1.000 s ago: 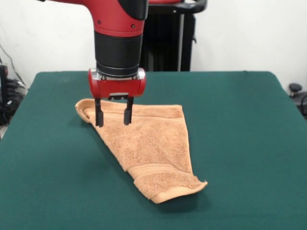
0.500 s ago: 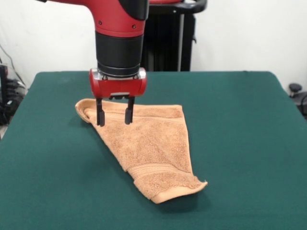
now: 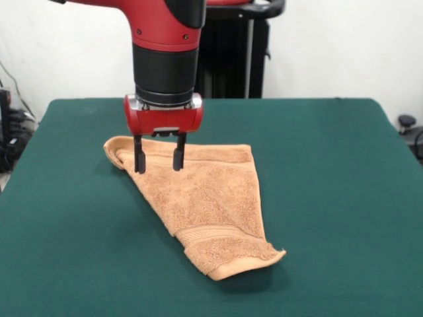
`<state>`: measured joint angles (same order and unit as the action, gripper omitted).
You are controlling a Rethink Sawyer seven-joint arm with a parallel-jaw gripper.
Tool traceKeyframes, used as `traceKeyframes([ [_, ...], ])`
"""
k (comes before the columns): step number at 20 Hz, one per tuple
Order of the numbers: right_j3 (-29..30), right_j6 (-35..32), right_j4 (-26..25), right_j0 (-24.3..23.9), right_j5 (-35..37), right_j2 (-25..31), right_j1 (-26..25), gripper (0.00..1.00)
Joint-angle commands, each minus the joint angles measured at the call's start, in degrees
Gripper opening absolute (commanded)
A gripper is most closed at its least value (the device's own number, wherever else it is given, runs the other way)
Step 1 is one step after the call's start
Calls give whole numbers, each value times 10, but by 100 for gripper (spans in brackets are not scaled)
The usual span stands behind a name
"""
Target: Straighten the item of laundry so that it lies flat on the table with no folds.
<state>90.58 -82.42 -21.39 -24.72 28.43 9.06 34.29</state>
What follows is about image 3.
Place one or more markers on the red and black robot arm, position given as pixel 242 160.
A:
pixel 165 59

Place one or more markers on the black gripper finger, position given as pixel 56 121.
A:
pixel 178 160
pixel 139 162

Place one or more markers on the black equipment pile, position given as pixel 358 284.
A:
pixel 13 132

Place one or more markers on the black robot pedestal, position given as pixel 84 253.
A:
pixel 238 56

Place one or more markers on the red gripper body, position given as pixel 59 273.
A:
pixel 163 122

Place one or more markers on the tan terry towel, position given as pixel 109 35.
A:
pixel 215 211

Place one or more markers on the dark green table cloth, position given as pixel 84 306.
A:
pixel 82 214

